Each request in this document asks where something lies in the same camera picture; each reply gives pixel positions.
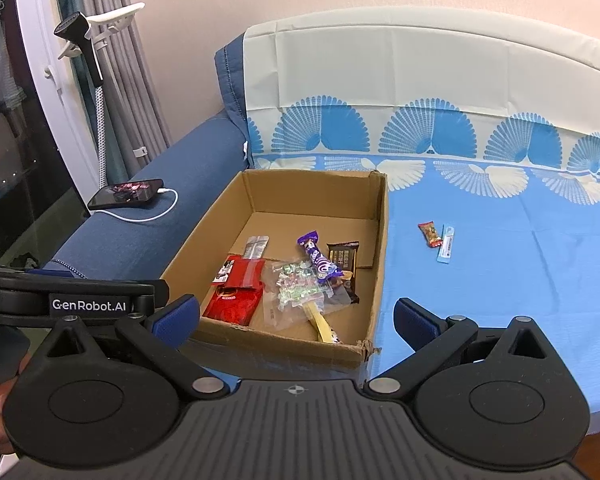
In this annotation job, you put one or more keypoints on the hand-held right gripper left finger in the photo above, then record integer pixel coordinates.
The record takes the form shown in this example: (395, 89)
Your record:
(177, 317)

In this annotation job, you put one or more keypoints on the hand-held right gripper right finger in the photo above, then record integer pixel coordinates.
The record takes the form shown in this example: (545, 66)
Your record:
(415, 322)

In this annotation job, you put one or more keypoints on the red stand-up snack pouch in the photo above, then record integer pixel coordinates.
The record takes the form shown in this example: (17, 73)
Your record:
(232, 307)

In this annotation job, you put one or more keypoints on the red packet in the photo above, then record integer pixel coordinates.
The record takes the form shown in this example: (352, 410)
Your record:
(247, 272)

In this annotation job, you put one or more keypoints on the yellow snack packet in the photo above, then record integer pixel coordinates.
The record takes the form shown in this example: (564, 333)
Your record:
(322, 327)

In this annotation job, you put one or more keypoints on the purple snack packet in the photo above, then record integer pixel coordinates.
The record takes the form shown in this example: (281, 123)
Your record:
(320, 260)

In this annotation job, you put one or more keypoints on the clear bag of candies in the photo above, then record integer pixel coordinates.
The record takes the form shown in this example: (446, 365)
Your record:
(290, 290)

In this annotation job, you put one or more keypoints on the brown cardboard box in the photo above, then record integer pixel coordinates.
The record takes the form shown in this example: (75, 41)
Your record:
(305, 200)

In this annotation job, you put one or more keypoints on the light blue stick packet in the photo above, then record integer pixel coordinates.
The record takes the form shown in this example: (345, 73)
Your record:
(446, 245)

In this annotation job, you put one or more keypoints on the blue sofa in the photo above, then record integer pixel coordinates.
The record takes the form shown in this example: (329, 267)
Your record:
(144, 240)

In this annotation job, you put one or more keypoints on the red and brown candy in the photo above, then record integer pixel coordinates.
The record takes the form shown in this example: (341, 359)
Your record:
(430, 235)

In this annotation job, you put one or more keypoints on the dark brown biscuit packet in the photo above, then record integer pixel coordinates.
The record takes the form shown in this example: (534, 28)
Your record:
(344, 257)

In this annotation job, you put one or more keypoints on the silver stick sachet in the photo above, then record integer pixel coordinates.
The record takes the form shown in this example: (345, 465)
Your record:
(256, 247)

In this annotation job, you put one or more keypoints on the black smartphone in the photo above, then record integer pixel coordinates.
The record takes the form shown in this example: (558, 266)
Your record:
(124, 194)

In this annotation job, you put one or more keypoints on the small white clip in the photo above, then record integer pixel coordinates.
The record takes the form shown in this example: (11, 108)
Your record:
(138, 150)

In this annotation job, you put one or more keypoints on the white framed glass door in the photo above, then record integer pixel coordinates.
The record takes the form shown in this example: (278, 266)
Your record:
(54, 120)

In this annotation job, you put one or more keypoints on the black garment steamer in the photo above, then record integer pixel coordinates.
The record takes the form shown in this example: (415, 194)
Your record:
(77, 27)

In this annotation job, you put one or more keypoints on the white plastic hanger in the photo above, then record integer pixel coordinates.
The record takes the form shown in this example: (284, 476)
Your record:
(119, 14)

